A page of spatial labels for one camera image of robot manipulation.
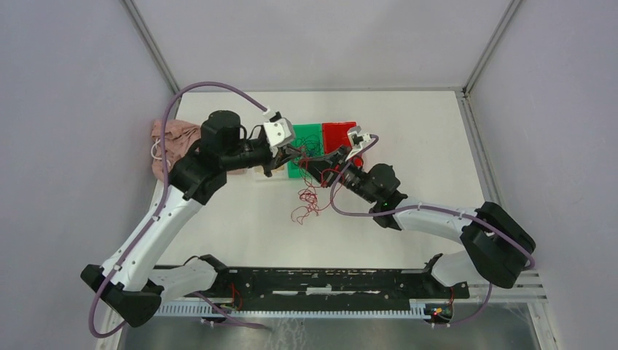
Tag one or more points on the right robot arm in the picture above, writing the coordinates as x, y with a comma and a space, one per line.
496, 248

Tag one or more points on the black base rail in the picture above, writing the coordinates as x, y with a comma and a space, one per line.
329, 289

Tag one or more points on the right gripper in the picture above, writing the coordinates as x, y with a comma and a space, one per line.
323, 168

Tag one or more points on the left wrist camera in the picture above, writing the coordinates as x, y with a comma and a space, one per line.
278, 130

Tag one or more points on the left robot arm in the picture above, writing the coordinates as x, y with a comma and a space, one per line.
129, 281

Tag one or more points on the green plastic bin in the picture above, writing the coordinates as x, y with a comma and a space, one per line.
309, 140

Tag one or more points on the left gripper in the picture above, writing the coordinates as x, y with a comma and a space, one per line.
283, 154

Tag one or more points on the pink cloth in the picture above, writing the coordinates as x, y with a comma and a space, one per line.
179, 135

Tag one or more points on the white comb cable duct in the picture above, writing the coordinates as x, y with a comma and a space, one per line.
198, 308

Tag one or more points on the clear plastic bin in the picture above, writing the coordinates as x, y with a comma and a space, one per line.
277, 174

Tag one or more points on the red plastic bin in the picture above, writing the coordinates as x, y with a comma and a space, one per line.
334, 135

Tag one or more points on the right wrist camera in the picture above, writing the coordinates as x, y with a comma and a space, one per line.
360, 141

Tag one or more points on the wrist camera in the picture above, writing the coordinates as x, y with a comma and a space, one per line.
360, 141
278, 130

